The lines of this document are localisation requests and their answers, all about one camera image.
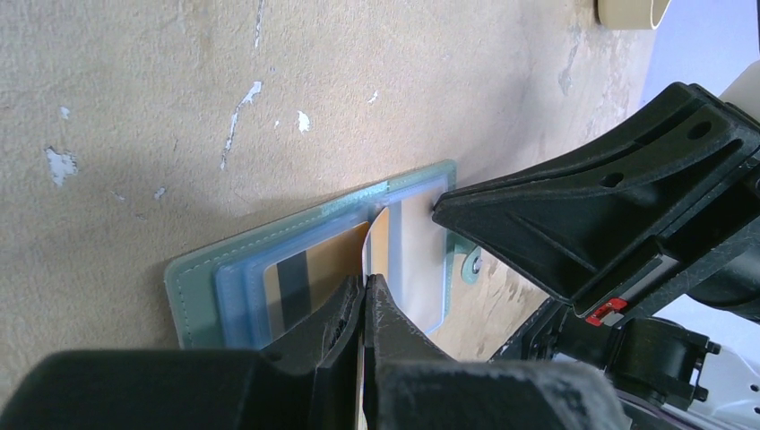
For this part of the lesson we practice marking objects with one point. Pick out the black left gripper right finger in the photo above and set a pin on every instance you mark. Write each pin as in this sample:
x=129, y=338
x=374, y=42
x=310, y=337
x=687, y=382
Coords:
x=410, y=383

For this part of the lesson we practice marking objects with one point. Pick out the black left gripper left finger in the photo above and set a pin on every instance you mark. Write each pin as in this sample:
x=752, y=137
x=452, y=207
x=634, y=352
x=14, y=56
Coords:
x=306, y=379

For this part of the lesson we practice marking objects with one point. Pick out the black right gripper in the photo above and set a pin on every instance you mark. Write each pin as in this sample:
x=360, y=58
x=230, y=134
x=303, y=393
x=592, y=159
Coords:
x=663, y=205

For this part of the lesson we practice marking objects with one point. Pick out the green leather card holder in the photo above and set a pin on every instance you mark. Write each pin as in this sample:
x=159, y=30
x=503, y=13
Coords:
x=216, y=293

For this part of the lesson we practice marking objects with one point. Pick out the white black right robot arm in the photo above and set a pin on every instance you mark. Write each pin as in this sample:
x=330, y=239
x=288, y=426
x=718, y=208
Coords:
x=652, y=362

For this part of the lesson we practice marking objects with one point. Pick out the beige oval card tray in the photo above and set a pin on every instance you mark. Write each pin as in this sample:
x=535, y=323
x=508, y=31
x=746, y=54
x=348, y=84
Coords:
x=632, y=14

